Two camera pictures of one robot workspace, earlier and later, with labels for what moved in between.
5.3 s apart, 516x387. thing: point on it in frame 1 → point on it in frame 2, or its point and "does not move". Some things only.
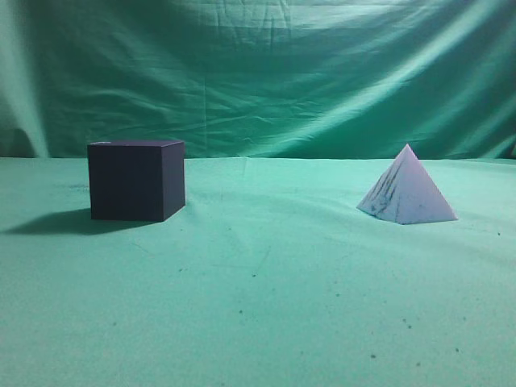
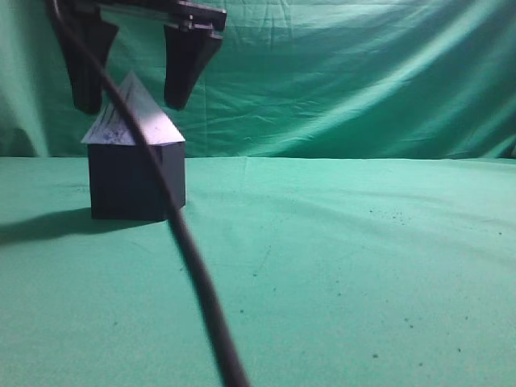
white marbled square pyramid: (405, 192) → (111, 127)
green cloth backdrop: (260, 79) does not move
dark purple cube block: (136, 181) does not move
